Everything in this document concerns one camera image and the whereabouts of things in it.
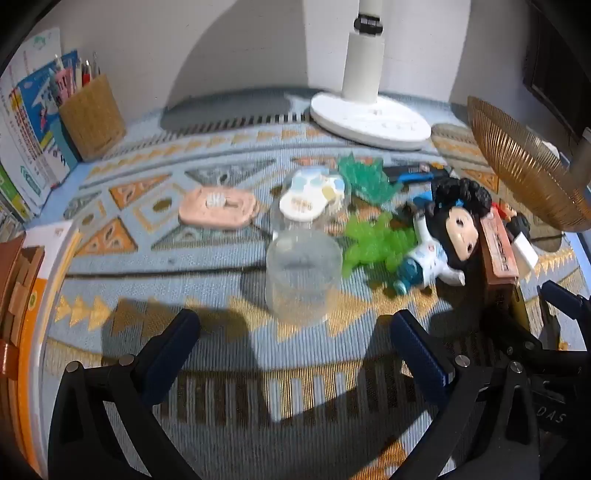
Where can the pink flat case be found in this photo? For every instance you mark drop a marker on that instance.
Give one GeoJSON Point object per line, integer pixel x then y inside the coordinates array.
{"type": "Point", "coordinates": [217, 210]}

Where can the dark furniture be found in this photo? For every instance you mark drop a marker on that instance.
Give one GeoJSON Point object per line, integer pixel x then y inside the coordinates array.
{"type": "Point", "coordinates": [558, 60]}

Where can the salmon brown box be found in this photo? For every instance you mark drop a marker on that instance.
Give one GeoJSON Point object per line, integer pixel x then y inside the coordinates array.
{"type": "Point", "coordinates": [498, 249]}

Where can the black box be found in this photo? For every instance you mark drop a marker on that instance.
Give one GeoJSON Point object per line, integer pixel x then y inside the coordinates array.
{"type": "Point", "coordinates": [397, 170]}

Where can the blue patterned mat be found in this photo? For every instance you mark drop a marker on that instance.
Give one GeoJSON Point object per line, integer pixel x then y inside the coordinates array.
{"type": "Point", "coordinates": [221, 286]}

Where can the blue box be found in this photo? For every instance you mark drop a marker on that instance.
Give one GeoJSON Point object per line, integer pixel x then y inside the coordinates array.
{"type": "Point", "coordinates": [422, 177]}

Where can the white lamp base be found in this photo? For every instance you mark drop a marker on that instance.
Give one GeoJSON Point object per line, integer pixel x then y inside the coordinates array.
{"type": "Point", "coordinates": [369, 115]}

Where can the black-haired doll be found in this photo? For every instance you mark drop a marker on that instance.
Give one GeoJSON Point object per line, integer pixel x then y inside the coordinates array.
{"type": "Point", "coordinates": [510, 217]}
{"type": "Point", "coordinates": [455, 221]}

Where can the small white card box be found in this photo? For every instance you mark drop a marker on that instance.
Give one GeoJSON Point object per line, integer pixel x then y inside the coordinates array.
{"type": "Point", "coordinates": [524, 251]}

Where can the teal dinosaur toy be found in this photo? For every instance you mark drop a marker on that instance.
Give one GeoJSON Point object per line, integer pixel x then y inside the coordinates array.
{"type": "Point", "coordinates": [369, 177]}

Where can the black-haired doll in red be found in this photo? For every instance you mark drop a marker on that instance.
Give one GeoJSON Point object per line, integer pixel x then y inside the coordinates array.
{"type": "Point", "coordinates": [510, 217]}

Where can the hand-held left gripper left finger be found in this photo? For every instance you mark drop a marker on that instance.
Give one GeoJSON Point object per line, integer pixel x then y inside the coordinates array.
{"type": "Point", "coordinates": [173, 348]}

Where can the wooden block puzzle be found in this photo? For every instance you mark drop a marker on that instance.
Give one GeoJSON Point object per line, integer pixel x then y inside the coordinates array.
{"type": "Point", "coordinates": [18, 286]}

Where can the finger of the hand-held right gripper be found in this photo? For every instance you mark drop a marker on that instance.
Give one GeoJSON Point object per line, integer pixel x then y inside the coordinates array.
{"type": "Point", "coordinates": [565, 297]}
{"type": "Point", "coordinates": [515, 332]}

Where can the light green dinosaur toy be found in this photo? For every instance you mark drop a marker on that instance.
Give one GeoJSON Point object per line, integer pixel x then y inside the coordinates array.
{"type": "Point", "coordinates": [378, 244]}

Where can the white patterned lid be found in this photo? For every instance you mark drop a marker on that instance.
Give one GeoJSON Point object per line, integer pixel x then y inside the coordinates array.
{"type": "Point", "coordinates": [304, 198]}

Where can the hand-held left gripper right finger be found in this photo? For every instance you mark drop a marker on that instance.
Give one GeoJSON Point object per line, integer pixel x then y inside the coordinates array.
{"type": "Point", "coordinates": [418, 353]}

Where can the row of books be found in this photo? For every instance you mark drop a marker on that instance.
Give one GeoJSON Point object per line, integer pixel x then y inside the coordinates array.
{"type": "Point", "coordinates": [32, 134]}

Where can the bunch of pens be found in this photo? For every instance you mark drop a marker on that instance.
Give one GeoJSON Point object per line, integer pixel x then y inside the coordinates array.
{"type": "Point", "coordinates": [83, 71]}

